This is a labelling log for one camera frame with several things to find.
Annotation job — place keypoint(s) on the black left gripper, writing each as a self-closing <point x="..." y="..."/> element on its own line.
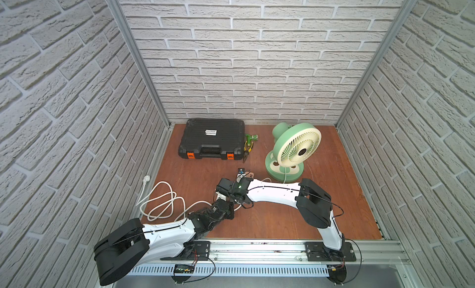
<point x="226" y="209"/>

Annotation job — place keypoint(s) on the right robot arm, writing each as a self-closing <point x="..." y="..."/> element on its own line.
<point x="314" y="204"/>

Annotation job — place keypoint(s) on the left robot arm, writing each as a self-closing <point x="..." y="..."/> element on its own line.
<point x="135" y="243"/>

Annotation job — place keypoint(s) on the green desk fan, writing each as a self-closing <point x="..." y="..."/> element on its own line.
<point x="294" y="144"/>

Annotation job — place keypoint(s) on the yellow black pliers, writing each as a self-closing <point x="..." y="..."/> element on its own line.
<point x="247" y="149"/>

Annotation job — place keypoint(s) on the black tool case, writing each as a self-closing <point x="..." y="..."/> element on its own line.
<point x="213" y="138"/>

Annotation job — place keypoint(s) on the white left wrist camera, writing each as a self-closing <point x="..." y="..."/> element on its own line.
<point x="221" y="196"/>

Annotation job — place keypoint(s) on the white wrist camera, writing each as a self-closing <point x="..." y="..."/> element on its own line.
<point x="243" y="173"/>
<point x="221" y="196"/>

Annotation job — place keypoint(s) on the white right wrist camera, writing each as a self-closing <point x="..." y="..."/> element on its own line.
<point x="243" y="173"/>

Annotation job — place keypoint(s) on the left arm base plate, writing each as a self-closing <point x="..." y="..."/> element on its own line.
<point x="193" y="251"/>

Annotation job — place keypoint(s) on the green hose nozzle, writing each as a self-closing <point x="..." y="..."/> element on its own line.
<point x="250" y="139"/>

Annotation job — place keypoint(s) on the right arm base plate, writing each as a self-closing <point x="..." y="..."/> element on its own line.
<point x="318" y="252"/>

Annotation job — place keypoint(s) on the aluminium front rail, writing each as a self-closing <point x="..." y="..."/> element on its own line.
<point x="288" y="259"/>

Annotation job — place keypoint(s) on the left aluminium corner post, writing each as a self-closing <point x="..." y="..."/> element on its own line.
<point x="123" y="25"/>

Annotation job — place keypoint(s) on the aluminium corner post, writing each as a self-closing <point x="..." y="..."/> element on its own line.
<point x="380" y="53"/>
<point x="123" y="25"/>

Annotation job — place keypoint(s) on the right aluminium corner post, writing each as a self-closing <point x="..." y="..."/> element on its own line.
<point x="380" y="53"/>

